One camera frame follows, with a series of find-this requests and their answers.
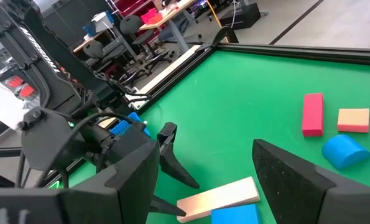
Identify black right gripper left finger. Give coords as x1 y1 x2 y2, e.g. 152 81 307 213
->
59 139 161 224

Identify long beige plank block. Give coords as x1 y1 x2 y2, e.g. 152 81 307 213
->
176 176 261 224

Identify wooden desk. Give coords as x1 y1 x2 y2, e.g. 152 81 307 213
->
139 0 198 54

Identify short blue block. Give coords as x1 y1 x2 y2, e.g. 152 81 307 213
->
210 203 261 224

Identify blue plastic basket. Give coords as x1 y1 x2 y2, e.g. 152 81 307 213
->
109 111 152 138

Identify long red block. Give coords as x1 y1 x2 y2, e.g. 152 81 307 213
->
301 92 325 138

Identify white floor cable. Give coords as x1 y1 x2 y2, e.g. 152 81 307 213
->
230 0 239 29

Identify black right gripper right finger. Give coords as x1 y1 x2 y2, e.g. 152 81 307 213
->
252 138 370 224

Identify black floor box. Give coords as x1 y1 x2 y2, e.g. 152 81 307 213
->
218 2 262 31

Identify blue half-cylinder block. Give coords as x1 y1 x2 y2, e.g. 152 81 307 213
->
321 134 370 170

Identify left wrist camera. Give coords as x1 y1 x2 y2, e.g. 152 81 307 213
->
18 106 81 171

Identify black office chair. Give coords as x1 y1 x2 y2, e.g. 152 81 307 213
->
82 40 148 88
119 14 173 75

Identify yellow floor cable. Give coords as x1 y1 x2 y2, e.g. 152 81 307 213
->
205 0 231 43

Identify green table mat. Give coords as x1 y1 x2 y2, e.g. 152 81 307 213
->
49 49 370 224

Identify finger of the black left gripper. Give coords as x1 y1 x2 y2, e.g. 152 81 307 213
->
157 122 201 190
147 195 187 218

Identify red storage bins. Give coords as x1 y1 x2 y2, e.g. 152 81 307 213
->
114 0 162 26

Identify black table frame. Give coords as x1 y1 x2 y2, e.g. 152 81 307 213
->
43 26 370 189

